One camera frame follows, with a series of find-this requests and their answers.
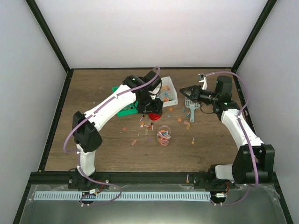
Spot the green candy bin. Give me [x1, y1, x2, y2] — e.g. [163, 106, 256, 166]
[110, 85, 136, 117]

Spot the pink popsicle candy on table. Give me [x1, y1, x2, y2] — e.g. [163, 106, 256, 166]
[184, 121, 191, 130]

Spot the clear plastic cup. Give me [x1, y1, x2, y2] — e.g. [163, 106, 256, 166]
[157, 125, 171, 146]

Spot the black frame post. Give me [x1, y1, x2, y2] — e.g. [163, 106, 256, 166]
[232, 0, 277, 71]
[25, 0, 71, 73]

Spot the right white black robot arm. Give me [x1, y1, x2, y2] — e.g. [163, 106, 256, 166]
[179, 74, 275, 188]

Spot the white candy bin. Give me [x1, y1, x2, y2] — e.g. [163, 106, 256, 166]
[157, 77, 178, 108]

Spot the black frame post right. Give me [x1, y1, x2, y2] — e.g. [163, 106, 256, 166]
[232, 0, 277, 71]

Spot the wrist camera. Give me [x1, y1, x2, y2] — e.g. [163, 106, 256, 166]
[149, 86, 162, 99]
[198, 73, 207, 90]

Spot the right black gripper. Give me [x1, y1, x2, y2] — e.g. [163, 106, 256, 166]
[180, 85, 219, 105]

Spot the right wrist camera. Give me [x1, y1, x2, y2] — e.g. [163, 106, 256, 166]
[198, 73, 207, 90]

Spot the red round lid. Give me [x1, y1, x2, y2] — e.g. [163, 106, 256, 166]
[148, 113, 161, 121]

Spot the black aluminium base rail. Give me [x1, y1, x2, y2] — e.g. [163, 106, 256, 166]
[28, 171, 277, 190]

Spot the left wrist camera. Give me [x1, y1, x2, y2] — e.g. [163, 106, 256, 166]
[149, 86, 162, 99]

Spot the black frame post left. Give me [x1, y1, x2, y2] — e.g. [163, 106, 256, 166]
[25, 0, 71, 73]

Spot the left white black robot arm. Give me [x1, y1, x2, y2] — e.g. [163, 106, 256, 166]
[63, 67, 163, 189]

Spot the light blue slotted cable duct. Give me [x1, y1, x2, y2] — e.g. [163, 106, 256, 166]
[33, 191, 211, 202]

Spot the light blue slotted scoop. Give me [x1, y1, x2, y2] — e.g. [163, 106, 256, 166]
[185, 97, 200, 123]

